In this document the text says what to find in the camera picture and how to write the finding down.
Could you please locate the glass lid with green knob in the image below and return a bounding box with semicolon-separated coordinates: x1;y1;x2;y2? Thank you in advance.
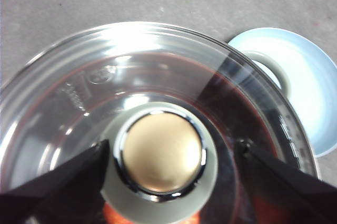
0;21;321;224

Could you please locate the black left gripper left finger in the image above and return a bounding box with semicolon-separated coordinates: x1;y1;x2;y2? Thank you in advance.
0;139;110;224

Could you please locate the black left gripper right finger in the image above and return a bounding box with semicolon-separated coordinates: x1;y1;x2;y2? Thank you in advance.
236;139;337;224

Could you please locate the blue round plate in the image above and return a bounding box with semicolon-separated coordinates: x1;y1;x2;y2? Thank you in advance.
226;26;337;158

